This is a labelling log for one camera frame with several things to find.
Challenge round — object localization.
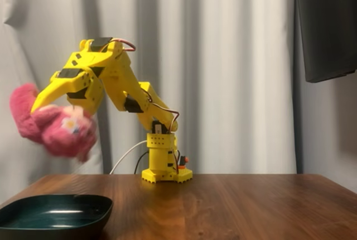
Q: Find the yellow gripper black servo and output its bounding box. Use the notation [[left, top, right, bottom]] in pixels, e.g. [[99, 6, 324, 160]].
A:
[[30, 66, 106, 114]]

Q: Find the pink strawberry bear plush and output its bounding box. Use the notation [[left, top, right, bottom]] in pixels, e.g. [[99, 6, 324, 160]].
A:
[[9, 82, 99, 163]]

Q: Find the dark green square bin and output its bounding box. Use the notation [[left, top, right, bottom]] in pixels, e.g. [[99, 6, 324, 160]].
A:
[[0, 194, 114, 240]]

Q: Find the orange black table clamp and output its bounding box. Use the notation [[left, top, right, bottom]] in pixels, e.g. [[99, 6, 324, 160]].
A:
[[178, 155, 191, 169]]

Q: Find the white curtain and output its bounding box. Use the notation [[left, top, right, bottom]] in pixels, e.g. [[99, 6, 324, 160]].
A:
[[0, 0, 306, 204]]

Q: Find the black monitor corner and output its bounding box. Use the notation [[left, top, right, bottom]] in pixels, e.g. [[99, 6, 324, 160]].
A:
[[294, 0, 357, 84]]

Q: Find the red white servo wire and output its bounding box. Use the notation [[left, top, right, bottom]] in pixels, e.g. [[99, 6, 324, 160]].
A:
[[110, 37, 137, 53]]

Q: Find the white power cable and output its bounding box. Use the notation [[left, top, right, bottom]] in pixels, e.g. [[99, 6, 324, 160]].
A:
[[109, 139, 149, 175]]

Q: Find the black power cable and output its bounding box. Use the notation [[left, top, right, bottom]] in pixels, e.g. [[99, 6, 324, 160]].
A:
[[133, 150, 150, 175]]

